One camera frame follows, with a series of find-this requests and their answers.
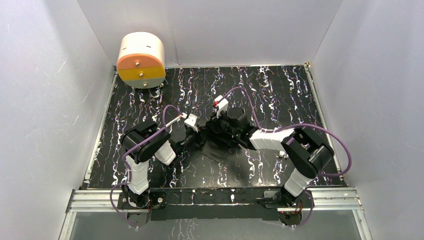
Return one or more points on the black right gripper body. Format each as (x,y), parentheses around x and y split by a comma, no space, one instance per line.
(221,124)

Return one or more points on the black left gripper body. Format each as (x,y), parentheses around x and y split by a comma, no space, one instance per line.
(194,134)

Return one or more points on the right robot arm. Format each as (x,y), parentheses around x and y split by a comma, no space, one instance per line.
(308,152)

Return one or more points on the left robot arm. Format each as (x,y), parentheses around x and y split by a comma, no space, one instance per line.
(144,141)

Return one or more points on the pink white marker pen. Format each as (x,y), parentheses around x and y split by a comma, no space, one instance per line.
(181,116)

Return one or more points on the round cream drawer cabinet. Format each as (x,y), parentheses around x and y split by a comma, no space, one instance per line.
(141,60)

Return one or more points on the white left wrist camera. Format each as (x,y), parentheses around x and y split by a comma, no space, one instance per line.
(192,122)

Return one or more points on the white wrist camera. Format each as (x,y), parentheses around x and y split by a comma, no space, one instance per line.
(221,105)
(192,122)

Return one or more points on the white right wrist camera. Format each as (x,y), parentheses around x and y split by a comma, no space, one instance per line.
(221,105)

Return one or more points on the aluminium front rail frame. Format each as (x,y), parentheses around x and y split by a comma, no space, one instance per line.
(217,203)

